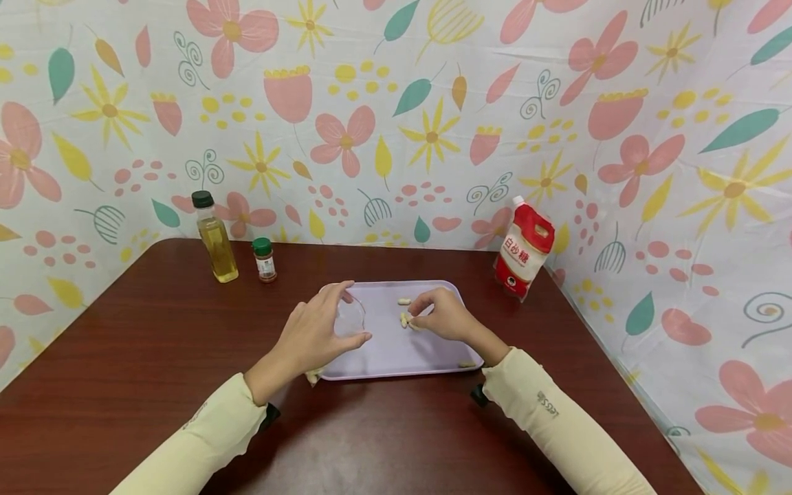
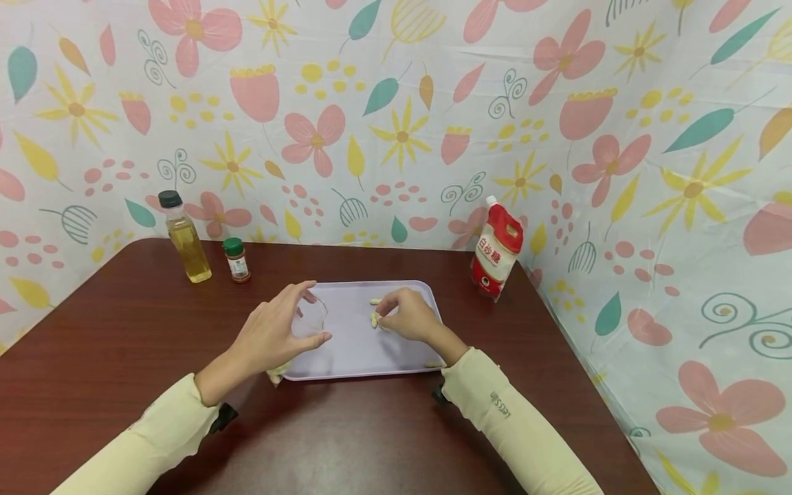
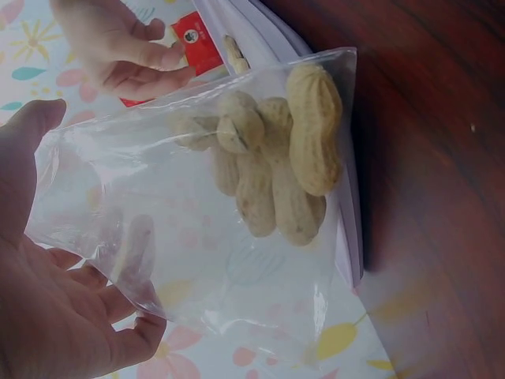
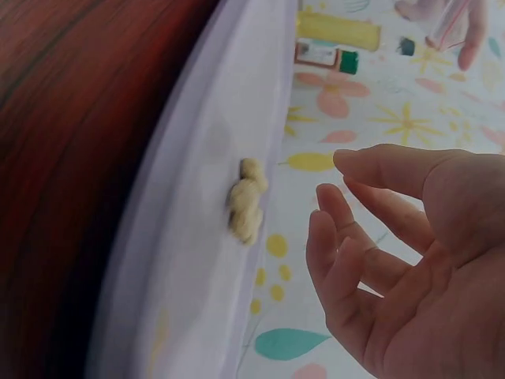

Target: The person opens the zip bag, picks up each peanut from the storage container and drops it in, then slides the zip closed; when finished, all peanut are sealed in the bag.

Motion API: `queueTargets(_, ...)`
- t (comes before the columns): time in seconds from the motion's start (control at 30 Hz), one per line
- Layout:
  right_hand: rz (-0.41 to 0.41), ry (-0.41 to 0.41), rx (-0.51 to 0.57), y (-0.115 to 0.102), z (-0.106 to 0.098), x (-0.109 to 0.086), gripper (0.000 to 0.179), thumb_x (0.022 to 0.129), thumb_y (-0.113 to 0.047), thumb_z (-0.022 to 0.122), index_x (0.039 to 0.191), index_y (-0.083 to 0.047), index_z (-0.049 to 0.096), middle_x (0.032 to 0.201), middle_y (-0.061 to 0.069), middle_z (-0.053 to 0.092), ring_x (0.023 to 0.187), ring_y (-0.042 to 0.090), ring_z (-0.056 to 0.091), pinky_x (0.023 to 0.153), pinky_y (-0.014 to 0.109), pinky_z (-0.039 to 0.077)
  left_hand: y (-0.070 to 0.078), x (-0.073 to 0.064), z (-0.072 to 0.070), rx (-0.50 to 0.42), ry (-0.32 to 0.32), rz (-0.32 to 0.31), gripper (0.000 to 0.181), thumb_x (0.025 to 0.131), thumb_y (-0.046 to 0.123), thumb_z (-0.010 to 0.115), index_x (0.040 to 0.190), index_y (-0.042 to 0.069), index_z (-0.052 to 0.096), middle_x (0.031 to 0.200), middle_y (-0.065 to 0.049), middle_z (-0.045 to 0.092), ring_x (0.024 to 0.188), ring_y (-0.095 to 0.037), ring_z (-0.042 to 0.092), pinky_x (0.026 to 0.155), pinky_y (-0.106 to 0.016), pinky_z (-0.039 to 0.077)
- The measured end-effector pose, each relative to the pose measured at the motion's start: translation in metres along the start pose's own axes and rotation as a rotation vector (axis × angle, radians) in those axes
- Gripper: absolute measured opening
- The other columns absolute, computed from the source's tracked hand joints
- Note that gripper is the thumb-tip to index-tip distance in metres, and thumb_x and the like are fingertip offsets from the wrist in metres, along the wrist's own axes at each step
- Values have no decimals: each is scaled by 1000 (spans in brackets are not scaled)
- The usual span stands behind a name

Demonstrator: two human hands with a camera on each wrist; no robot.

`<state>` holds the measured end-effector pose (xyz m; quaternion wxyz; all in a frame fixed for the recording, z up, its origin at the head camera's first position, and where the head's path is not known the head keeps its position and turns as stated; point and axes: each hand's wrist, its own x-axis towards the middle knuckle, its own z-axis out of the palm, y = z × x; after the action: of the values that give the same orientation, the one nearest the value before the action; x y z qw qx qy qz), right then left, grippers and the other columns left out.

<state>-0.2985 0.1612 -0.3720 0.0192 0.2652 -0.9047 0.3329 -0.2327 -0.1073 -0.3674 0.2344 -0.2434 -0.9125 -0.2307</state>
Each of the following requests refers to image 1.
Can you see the person's right hand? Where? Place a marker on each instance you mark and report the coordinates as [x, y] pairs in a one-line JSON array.
[[455, 320]]

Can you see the black wrist band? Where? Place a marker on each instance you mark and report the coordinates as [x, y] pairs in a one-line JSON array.
[[270, 416], [479, 395]]

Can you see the small spice jar green cap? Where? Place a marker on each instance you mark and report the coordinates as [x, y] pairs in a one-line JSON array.
[[265, 261]]

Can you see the lavender plastic tray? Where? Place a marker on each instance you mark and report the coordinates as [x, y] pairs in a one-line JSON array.
[[396, 350]]

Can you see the red and white sugar bag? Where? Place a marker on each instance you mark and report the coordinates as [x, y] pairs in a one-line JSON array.
[[523, 254]]

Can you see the person's right thumb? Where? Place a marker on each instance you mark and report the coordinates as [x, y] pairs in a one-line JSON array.
[[422, 322]]

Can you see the small clear glass bowl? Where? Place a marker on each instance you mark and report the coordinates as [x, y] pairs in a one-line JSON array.
[[349, 320]]

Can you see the oil bottle with black cap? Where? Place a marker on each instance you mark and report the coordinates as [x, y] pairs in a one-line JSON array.
[[218, 247]]

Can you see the person's left hand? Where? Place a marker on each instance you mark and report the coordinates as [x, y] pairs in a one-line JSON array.
[[303, 344]]

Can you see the person's right forearm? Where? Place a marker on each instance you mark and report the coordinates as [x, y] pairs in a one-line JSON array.
[[557, 419]]

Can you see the person's left index finger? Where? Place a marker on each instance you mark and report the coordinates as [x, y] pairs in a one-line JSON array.
[[334, 287]]

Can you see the person's left forearm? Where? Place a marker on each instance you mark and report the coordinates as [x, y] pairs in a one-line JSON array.
[[198, 440]]

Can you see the person's left thumb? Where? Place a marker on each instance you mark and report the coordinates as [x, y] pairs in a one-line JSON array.
[[352, 340]]

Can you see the person's right index finger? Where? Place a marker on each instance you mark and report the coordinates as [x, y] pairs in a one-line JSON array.
[[426, 297]]

